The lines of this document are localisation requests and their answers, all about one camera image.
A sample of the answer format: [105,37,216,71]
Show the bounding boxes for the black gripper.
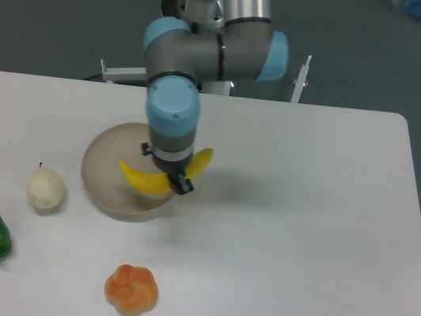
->
[141,142,195,195]

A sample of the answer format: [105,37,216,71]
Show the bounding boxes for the yellow banana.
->
[119,147,214,195]

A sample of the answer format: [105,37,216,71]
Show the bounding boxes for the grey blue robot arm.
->
[142,0,290,195]

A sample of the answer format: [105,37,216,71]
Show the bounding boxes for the beige round plate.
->
[81,122,173,223]

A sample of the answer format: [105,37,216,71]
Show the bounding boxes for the white pear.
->
[25,162,66,215]

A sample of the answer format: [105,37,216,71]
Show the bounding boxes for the orange knotted bread roll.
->
[104,264,159,316]

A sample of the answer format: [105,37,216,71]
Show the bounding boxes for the white metal bracket left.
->
[100,58,146,85]

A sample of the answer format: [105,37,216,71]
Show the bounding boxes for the white metal bracket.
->
[290,55,313,104]
[100,58,146,85]

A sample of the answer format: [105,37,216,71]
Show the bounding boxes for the white metal bracket right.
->
[290,55,313,104]

